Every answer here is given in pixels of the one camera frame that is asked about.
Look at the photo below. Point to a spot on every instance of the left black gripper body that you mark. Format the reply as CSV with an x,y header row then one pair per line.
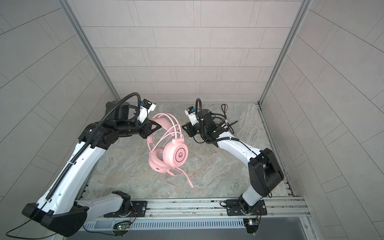
x,y
127,128

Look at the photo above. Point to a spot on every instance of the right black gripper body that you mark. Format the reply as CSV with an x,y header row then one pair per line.
x,y
198,129

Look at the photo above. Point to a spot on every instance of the pink cat-ear headphones with cable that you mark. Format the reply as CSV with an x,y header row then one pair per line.
x,y
171,151

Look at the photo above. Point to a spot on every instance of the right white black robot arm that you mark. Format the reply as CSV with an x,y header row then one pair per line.
x,y
265,172

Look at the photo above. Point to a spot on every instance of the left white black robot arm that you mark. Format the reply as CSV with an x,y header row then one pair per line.
x,y
59,209

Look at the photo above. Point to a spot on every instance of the left green circuit board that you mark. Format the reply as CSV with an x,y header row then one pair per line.
x,y
121,228

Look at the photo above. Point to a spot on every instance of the white ventilation grille strip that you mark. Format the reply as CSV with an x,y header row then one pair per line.
x,y
175,224

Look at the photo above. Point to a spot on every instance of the right circuit board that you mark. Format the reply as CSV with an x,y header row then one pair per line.
x,y
251,225

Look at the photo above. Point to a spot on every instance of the white black headphones with cable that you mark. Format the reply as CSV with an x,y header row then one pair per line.
x,y
219,119

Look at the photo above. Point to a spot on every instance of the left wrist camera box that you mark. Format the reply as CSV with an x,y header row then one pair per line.
x,y
145,108

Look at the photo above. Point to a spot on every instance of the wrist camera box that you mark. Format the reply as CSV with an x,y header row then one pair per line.
x,y
145,108
191,113

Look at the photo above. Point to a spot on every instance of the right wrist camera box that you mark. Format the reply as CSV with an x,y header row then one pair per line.
x,y
191,113

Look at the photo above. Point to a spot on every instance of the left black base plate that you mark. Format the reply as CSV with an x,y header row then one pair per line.
x,y
138,208

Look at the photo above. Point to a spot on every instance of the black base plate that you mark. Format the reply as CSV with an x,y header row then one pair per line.
x,y
234,207
138,208

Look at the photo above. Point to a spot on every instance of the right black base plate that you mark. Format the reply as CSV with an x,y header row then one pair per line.
x,y
234,207

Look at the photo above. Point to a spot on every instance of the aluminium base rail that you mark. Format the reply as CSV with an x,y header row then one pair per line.
x,y
279,207

